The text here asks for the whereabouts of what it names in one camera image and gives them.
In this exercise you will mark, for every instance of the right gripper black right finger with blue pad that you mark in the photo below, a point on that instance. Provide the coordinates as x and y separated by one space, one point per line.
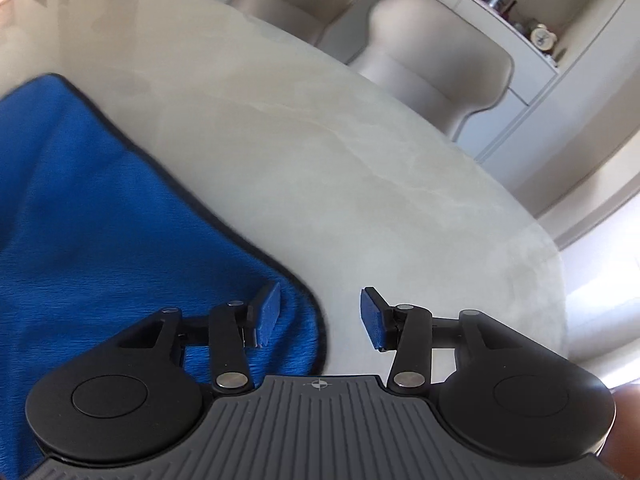
413 333

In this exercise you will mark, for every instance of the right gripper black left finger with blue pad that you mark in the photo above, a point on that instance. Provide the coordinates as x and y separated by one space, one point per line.
227 331

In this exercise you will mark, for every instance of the blue and grey towel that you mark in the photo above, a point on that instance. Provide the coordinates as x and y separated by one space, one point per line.
96 235

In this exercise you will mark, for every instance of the person's right hand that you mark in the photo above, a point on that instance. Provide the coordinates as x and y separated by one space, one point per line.
622 447

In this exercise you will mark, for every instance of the beige chair right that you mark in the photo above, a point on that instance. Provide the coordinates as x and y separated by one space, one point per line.
433 61

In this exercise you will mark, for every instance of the small alarm clock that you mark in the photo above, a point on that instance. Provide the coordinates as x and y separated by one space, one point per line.
542 38

